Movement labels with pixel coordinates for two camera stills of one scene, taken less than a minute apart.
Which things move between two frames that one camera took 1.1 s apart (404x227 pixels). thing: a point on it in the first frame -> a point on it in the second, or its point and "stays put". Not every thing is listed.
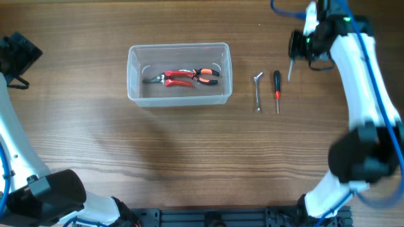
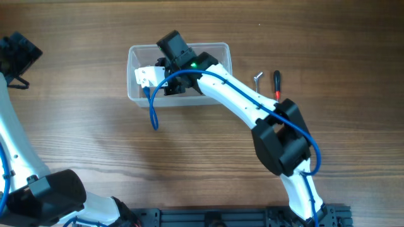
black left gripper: x=25 y=52 stays put
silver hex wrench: x=256 y=79 stays put
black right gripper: x=295 y=48 -> x=174 y=87
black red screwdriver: x=277 y=79 stays put
